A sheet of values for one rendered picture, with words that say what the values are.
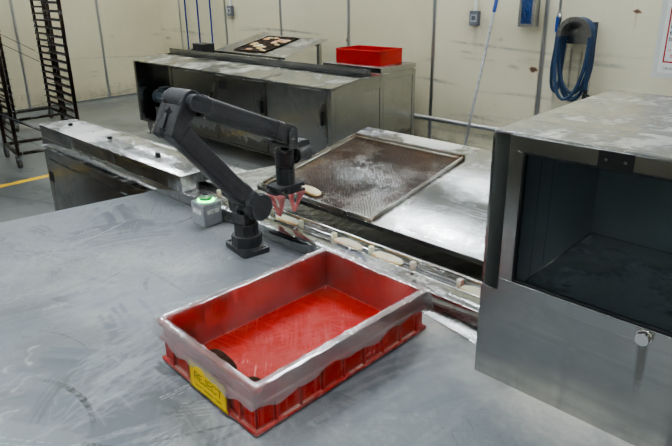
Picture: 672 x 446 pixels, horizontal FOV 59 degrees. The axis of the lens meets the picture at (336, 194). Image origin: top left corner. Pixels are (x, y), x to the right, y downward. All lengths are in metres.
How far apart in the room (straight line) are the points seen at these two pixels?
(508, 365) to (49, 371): 0.89
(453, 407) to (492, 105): 4.62
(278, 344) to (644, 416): 0.68
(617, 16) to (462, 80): 1.45
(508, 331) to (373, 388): 0.27
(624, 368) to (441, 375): 0.33
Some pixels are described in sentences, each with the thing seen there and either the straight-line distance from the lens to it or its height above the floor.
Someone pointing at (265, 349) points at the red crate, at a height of 0.82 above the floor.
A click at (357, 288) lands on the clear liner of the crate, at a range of 1.42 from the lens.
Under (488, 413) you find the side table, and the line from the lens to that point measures 1.14.
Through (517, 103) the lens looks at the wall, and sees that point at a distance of 5.47.
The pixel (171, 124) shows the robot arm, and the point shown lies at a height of 1.23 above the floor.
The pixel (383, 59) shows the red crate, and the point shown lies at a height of 0.92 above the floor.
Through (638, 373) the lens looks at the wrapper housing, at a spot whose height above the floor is 0.95.
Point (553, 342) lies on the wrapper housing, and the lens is 1.12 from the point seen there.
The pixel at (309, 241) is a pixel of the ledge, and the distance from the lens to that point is 1.65.
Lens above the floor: 1.53
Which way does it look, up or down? 19 degrees down
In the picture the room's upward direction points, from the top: 1 degrees counter-clockwise
